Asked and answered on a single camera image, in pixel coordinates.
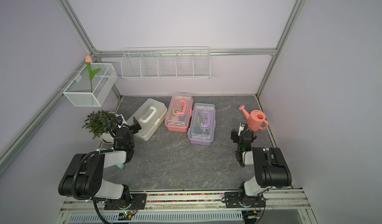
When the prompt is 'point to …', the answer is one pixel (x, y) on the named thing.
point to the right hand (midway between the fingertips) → (242, 128)
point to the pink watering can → (256, 119)
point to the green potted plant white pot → (99, 124)
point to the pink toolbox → (179, 110)
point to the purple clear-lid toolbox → (202, 124)
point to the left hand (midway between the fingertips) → (128, 121)
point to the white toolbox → (148, 115)
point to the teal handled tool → (120, 166)
